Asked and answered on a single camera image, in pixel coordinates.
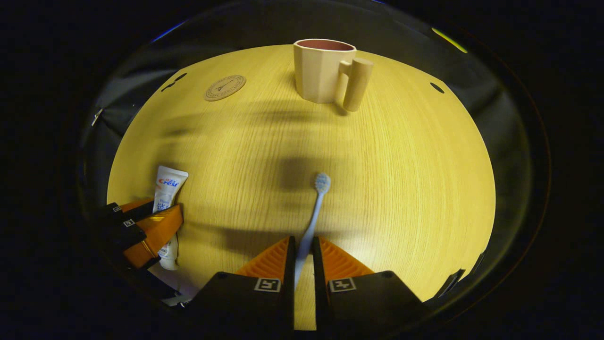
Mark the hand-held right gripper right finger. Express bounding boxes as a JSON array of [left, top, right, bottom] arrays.
[[311, 236, 431, 333]]

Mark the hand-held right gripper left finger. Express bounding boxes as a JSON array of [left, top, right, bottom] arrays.
[[186, 236, 297, 333]]

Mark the white toothbrush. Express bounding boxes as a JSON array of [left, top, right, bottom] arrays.
[[294, 172, 332, 291]]

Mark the white toothpaste tube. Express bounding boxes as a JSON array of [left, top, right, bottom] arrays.
[[152, 165, 189, 271]]

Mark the round brown coaster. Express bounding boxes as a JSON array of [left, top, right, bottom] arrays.
[[204, 75, 247, 102]]

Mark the beige cup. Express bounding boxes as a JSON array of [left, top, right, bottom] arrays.
[[293, 39, 374, 112]]

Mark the black backdrop cloth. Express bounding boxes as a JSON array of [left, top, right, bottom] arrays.
[[78, 2, 535, 303]]

